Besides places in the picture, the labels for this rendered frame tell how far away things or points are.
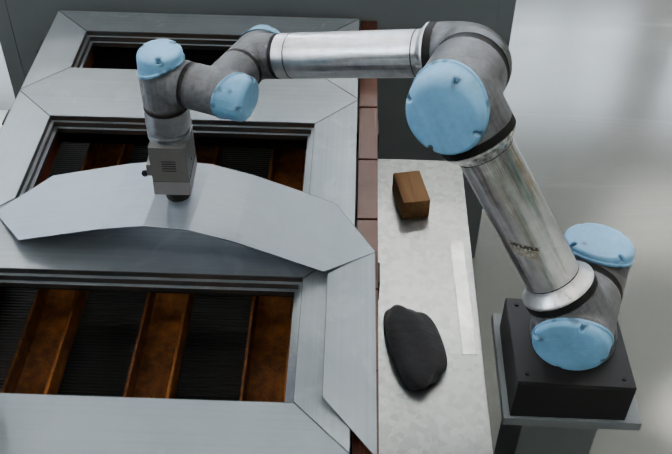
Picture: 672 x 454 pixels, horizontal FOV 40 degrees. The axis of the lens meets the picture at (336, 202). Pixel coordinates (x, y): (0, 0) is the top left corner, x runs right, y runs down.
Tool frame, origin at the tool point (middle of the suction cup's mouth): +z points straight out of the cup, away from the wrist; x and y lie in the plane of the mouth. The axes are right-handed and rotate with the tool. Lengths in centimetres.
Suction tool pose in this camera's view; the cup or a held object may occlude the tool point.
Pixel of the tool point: (179, 199)
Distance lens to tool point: 169.5
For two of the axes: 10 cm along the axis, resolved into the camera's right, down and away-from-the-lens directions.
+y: -0.2, 6.7, -7.4
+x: 10.0, 0.2, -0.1
